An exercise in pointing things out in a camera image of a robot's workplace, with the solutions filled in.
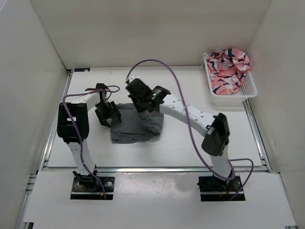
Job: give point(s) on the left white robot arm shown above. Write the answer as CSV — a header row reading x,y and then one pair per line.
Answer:
x,y
73,127

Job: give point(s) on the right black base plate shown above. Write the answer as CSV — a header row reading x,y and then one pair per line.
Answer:
x,y
215,190

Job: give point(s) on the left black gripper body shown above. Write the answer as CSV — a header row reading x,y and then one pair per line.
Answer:
x,y
106,108

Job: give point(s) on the white plastic basket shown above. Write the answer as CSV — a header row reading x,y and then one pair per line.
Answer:
x,y
248,90

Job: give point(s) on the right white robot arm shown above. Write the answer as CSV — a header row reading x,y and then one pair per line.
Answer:
x,y
213,128

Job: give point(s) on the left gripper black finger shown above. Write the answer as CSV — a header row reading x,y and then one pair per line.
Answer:
x,y
103,116
115,112

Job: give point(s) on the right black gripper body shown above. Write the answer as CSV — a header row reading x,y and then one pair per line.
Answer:
x,y
136,99

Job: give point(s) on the aluminium frame rail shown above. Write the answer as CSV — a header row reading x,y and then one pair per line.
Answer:
x,y
262,168

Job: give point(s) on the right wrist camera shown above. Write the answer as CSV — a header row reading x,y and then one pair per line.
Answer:
x,y
130,78

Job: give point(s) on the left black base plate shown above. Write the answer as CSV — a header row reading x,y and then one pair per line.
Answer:
x,y
88,188

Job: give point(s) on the small black label tag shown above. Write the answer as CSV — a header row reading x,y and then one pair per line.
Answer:
x,y
81,69

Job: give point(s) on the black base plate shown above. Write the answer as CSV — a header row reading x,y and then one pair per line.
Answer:
x,y
215,190
88,188

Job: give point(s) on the pink patterned shorts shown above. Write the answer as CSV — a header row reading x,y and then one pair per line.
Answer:
x,y
228,69

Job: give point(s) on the grey shorts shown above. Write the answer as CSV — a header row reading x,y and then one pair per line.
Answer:
x,y
134,126

